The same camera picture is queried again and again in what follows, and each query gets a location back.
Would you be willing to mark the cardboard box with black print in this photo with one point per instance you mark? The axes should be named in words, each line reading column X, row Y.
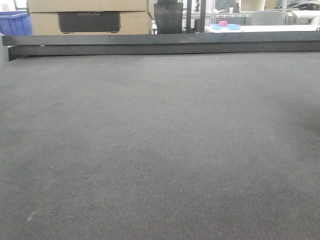
column 91, row 23

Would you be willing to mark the upper cardboard box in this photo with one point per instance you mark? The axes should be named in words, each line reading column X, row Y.
column 90, row 5

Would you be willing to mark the black bin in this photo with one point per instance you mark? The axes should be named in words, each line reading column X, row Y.
column 168, row 17

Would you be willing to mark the blue tray on table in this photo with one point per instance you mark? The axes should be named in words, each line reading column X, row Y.
column 229, row 27

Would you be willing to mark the white table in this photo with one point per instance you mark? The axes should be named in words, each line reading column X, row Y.
column 268, row 28

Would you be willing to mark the blue plastic crate background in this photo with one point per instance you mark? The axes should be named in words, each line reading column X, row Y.
column 15, row 23

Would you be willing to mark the black vertical post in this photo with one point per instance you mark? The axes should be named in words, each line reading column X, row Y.
column 202, row 22

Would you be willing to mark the black conveyor side rail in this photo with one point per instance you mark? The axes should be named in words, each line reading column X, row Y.
column 161, row 44

